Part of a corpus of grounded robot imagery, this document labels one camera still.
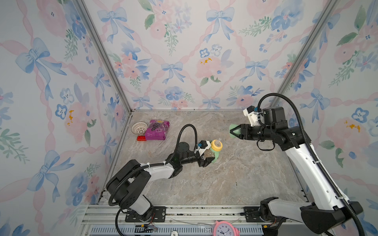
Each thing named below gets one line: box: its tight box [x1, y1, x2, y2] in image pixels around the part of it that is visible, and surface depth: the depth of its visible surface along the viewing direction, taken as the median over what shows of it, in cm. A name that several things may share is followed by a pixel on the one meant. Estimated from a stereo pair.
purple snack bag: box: [144, 119, 170, 141], surface depth 102 cm
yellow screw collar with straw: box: [211, 137, 223, 152], surface depth 72 cm
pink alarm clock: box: [212, 220, 241, 236], surface depth 69 cm
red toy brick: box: [136, 135, 147, 142], surface depth 103 cm
